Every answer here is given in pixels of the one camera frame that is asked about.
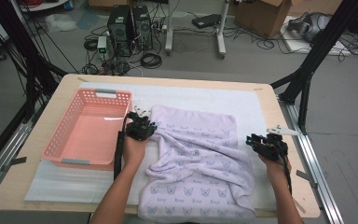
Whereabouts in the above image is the teal plastic sheet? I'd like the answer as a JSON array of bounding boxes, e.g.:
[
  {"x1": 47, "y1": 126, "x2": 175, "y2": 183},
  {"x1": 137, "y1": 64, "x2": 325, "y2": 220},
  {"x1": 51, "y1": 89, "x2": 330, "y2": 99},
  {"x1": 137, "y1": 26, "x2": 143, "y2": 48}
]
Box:
[{"x1": 76, "y1": 8, "x2": 101, "y2": 31}]

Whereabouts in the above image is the pink plastic basket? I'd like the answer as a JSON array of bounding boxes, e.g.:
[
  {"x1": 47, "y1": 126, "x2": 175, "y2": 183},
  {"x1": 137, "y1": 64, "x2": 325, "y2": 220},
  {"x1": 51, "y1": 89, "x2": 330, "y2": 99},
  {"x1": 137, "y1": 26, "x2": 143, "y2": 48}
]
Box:
[{"x1": 41, "y1": 88, "x2": 133, "y2": 172}]

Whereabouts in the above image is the grey rounded device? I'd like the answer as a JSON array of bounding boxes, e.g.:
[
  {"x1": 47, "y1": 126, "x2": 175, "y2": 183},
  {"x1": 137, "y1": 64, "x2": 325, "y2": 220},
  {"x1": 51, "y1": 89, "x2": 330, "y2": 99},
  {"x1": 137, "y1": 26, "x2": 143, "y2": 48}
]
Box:
[{"x1": 287, "y1": 11, "x2": 332, "y2": 43}]

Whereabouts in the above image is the white flat board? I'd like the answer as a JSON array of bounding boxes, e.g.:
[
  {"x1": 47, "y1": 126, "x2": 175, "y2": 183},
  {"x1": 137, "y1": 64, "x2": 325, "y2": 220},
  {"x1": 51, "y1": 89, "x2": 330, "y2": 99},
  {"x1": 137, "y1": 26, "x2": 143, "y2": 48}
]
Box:
[{"x1": 281, "y1": 15, "x2": 352, "y2": 57}]

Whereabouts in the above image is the black computer tower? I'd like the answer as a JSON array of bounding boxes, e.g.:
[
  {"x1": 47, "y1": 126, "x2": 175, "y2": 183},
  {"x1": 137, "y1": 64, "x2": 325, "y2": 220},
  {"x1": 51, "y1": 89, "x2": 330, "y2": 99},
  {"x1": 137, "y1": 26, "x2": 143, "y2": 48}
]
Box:
[
  {"x1": 131, "y1": 5, "x2": 154, "y2": 51},
  {"x1": 106, "y1": 4, "x2": 134, "y2": 58}
]

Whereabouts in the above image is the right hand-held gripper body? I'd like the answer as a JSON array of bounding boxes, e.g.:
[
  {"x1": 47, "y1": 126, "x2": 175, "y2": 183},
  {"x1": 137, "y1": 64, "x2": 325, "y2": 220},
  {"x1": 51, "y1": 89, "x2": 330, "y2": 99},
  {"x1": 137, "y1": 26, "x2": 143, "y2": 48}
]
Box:
[{"x1": 252, "y1": 124, "x2": 302, "y2": 161}]

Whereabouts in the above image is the white metal stand leg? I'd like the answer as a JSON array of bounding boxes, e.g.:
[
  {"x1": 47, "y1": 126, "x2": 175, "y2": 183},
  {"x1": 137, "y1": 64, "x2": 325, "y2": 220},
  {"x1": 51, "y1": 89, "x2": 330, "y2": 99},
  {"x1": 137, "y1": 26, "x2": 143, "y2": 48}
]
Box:
[
  {"x1": 215, "y1": 0, "x2": 231, "y2": 60},
  {"x1": 164, "y1": 0, "x2": 175, "y2": 57}
]

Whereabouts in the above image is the small white box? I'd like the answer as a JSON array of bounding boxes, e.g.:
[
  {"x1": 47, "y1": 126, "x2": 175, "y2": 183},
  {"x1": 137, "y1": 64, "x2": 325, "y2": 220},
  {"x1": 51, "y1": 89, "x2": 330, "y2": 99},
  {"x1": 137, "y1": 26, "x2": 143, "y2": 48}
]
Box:
[{"x1": 96, "y1": 35, "x2": 108, "y2": 54}]

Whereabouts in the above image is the black sleeved gripper cable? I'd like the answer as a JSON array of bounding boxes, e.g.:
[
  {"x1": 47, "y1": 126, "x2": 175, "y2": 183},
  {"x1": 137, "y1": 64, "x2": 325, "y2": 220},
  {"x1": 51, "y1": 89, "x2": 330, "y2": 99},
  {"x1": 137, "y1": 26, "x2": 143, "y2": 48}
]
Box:
[{"x1": 113, "y1": 113, "x2": 131, "y2": 181}]

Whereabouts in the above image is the coiled black cable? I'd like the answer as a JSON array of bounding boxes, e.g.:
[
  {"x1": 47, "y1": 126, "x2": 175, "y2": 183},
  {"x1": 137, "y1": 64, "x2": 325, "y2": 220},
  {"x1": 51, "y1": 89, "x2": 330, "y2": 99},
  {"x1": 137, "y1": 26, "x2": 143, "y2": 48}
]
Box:
[{"x1": 140, "y1": 52, "x2": 163, "y2": 70}]

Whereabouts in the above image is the black metal frame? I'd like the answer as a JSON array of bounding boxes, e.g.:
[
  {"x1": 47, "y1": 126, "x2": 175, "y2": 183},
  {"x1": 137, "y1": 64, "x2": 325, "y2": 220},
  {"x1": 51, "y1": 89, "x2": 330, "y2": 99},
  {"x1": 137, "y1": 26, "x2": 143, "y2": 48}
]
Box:
[
  {"x1": 269, "y1": 0, "x2": 358, "y2": 136},
  {"x1": 0, "y1": 0, "x2": 69, "y2": 176}
]

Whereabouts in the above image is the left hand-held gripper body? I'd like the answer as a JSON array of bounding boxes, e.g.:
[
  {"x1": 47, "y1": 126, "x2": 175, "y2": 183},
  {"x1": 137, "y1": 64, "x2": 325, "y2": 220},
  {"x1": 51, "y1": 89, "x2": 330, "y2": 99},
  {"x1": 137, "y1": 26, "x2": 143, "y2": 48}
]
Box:
[{"x1": 124, "y1": 105, "x2": 157, "y2": 142}]

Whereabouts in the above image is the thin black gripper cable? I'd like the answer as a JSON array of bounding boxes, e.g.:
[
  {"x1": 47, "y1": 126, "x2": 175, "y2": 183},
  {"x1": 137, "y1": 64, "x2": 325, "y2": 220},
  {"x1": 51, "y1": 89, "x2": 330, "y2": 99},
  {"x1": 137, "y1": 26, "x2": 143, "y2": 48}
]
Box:
[{"x1": 278, "y1": 139, "x2": 293, "y2": 195}]

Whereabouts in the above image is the person's right hand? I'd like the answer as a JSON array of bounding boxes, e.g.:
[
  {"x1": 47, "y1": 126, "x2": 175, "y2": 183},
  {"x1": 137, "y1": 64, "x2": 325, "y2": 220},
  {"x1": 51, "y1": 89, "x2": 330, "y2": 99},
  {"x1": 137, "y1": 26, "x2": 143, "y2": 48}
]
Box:
[{"x1": 258, "y1": 154, "x2": 292, "y2": 188}]

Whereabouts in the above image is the brown cardboard box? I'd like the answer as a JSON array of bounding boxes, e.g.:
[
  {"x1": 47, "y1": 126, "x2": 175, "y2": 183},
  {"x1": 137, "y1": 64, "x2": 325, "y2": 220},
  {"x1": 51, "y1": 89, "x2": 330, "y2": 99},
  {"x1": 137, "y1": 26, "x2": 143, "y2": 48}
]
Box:
[{"x1": 234, "y1": 0, "x2": 293, "y2": 40}]

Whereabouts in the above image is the lilac printed towel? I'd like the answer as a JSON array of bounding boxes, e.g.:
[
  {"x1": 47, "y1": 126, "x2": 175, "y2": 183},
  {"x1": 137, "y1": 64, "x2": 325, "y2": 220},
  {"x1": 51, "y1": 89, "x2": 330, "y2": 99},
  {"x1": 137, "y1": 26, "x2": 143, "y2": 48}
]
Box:
[{"x1": 137, "y1": 104, "x2": 257, "y2": 224}]

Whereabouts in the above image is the black flat device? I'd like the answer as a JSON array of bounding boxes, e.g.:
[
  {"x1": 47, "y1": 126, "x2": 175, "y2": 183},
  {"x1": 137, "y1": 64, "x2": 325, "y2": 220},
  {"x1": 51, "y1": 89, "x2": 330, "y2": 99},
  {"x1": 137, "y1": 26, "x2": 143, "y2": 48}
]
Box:
[{"x1": 191, "y1": 13, "x2": 222, "y2": 30}]

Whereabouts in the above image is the grey metal bracket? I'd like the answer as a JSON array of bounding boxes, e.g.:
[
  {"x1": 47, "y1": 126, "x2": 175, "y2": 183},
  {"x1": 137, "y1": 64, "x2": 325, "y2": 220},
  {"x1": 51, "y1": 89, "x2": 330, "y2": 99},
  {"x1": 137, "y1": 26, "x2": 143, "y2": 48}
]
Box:
[
  {"x1": 296, "y1": 169, "x2": 319, "y2": 189},
  {"x1": 1, "y1": 156, "x2": 28, "y2": 172}
]

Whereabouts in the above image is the person's left hand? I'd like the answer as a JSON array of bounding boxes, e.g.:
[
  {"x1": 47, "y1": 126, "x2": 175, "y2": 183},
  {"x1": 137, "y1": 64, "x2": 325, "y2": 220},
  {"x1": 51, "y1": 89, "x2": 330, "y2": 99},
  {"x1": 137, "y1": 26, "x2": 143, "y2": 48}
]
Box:
[{"x1": 122, "y1": 134, "x2": 152, "y2": 171}]

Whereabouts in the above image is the clear plastic bag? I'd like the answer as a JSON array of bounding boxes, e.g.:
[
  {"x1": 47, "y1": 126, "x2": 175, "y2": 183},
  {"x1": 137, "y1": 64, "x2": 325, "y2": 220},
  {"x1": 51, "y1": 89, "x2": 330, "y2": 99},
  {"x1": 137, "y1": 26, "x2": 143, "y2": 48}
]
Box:
[{"x1": 45, "y1": 12, "x2": 78, "y2": 34}]

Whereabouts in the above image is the aluminium rail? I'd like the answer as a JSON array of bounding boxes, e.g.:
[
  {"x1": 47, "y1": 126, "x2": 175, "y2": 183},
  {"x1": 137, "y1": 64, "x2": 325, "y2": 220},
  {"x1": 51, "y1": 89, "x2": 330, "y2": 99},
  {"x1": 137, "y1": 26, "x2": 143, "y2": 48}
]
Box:
[
  {"x1": 0, "y1": 102, "x2": 43, "y2": 203},
  {"x1": 278, "y1": 96, "x2": 344, "y2": 224}
]

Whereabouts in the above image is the white round table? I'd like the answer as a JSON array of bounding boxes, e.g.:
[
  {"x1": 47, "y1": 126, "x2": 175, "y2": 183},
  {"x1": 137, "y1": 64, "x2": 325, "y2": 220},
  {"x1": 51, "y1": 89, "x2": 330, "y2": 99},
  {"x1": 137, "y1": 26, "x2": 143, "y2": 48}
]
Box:
[{"x1": 18, "y1": 0, "x2": 71, "y2": 13}]

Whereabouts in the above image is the white foam mat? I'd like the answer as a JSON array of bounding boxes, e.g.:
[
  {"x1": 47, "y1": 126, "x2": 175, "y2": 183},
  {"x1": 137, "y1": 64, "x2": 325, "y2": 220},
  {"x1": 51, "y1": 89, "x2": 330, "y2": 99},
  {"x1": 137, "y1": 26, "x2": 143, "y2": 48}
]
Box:
[{"x1": 23, "y1": 81, "x2": 278, "y2": 210}]

